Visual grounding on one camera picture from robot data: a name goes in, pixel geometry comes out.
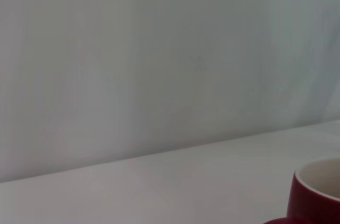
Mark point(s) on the red mug white inside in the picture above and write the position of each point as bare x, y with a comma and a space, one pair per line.
308, 202

